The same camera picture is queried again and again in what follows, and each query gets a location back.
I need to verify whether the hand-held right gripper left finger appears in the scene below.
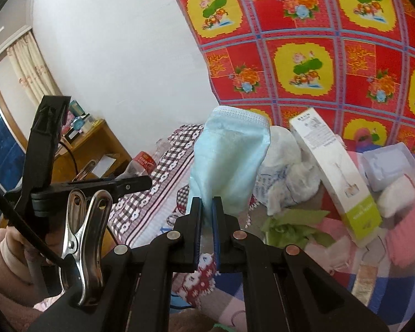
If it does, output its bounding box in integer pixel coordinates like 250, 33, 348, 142
28, 196, 205, 332

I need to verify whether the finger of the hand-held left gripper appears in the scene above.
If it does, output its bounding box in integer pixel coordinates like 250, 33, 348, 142
113, 175, 153, 196

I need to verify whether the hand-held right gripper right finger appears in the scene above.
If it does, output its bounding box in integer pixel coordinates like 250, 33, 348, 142
211, 196, 390, 332

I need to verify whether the clear plastic bottle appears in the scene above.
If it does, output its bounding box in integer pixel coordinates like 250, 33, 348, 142
124, 138, 170, 178

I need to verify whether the blue face mask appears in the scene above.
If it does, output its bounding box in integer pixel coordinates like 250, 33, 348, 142
187, 107, 272, 217

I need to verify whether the green ribbon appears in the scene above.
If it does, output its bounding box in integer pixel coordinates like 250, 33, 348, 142
261, 209, 334, 248

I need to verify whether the white plastic bag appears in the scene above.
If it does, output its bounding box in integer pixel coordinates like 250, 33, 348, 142
256, 126, 322, 215

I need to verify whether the white selfie stick box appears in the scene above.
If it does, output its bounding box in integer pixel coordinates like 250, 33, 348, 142
289, 109, 383, 248

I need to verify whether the pink paper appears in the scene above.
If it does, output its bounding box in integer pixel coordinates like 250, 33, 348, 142
385, 203, 415, 267

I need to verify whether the person's left hand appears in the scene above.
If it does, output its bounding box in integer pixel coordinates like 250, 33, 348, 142
42, 245, 61, 268

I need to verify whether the checked heart bed sheet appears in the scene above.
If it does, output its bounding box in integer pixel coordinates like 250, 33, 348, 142
107, 123, 415, 332

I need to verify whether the white paper sheet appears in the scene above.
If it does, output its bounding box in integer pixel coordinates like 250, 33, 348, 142
90, 155, 117, 177

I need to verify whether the pink patterned box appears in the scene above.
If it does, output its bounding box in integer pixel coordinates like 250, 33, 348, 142
60, 111, 76, 135

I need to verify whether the window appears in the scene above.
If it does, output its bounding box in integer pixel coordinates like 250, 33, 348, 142
0, 72, 26, 191

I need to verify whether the wooden desk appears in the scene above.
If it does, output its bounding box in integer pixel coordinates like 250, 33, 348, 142
52, 118, 134, 184

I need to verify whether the teal box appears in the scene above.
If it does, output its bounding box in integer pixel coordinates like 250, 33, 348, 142
68, 100, 88, 118

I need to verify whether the cream curtain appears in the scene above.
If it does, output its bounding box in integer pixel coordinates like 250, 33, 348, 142
7, 31, 61, 104

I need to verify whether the beige paper strip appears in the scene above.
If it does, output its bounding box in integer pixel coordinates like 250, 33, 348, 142
351, 264, 376, 300

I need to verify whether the white folded towel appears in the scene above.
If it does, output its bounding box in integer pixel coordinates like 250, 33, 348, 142
378, 175, 415, 218

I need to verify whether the white plastic tray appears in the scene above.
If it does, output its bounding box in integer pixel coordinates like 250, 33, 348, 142
361, 143, 415, 192

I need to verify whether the red floral printed blanket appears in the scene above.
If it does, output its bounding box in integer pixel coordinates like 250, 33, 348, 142
162, 0, 415, 156

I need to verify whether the thin black cable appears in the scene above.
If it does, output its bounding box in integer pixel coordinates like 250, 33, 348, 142
57, 142, 77, 180

